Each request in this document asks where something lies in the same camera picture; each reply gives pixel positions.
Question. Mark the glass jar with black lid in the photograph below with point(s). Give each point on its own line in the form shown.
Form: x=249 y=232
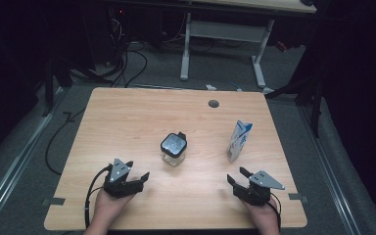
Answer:
x=173 y=145

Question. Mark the white metal desk frame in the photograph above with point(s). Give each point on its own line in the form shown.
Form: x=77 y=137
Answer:
x=225 y=31

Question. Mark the black tripod stand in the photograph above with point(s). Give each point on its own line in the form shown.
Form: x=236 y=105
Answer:
x=316 y=107

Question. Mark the metal floor rail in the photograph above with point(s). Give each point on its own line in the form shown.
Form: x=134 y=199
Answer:
x=329 y=169
x=16 y=163

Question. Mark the light wooden desk top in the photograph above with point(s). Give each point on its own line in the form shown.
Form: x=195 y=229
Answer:
x=258 y=5

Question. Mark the person's left hand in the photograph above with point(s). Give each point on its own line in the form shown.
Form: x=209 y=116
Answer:
x=107 y=209

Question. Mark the grey tape strip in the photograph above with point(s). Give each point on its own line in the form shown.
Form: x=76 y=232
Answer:
x=297 y=197
x=54 y=201

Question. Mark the white paper scrap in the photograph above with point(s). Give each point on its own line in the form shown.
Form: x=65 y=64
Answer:
x=210 y=87

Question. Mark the person's right hand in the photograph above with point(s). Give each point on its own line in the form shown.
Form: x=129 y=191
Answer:
x=266 y=215

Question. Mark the small red object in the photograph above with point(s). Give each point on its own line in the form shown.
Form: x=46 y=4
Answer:
x=281 y=46

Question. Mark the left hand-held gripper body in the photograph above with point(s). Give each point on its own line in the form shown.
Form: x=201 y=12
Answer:
x=119 y=173

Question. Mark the blue and white scrap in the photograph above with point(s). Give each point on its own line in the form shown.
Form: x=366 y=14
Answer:
x=237 y=87

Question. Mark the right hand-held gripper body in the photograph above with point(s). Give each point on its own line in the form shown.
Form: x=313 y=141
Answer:
x=262 y=181

